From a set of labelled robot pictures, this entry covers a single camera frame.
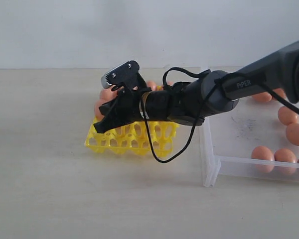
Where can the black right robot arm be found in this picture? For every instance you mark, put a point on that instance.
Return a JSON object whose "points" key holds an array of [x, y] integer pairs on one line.
{"points": [[211, 92]]}

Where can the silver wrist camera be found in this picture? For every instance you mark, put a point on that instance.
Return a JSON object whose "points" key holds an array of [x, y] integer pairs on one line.
{"points": [[124, 75]]}

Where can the clear plastic bin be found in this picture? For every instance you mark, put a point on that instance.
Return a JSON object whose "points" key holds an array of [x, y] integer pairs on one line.
{"points": [[228, 139]]}

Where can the yellow plastic egg tray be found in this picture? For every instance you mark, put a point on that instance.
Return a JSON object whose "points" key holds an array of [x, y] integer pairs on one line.
{"points": [[133, 138]]}

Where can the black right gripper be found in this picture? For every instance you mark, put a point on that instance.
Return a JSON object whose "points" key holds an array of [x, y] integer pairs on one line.
{"points": [[128, 110]]}

